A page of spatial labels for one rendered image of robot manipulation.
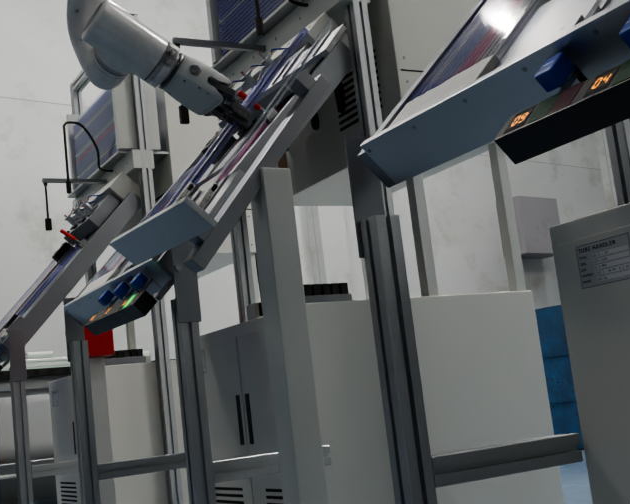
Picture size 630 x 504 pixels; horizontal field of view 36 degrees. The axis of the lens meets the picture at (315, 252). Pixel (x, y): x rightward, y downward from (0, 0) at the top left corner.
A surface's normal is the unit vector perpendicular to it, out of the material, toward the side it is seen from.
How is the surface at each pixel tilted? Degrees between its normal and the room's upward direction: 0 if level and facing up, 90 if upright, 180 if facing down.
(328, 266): 90
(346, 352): 90
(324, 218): 90
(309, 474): 90
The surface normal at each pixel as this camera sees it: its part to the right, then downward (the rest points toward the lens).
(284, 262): 0.52, -0.19
